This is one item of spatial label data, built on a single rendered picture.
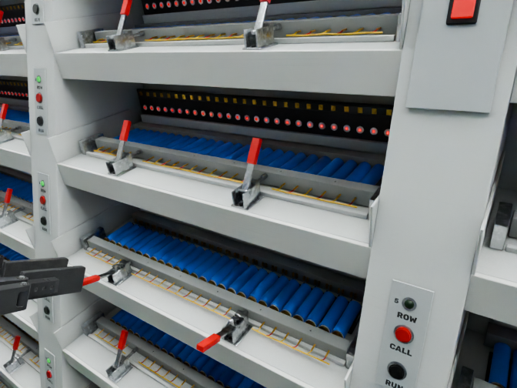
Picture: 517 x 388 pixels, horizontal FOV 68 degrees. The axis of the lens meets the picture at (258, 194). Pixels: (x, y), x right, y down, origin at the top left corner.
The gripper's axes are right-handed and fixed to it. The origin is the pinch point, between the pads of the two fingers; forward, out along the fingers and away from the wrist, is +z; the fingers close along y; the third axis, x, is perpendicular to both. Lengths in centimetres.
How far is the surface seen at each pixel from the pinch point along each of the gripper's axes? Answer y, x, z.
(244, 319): 13.1, -4.8, 22.8
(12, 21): -81, 45, 26
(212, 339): 12.7, -6.4, 16.6
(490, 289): 41.4, 9.9, 17.0
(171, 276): -3.6, -3.8, 24.2
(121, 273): -13.4, -6.0, 22.1
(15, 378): -54, -47, 30
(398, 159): 31.5, 20.2, 14.4
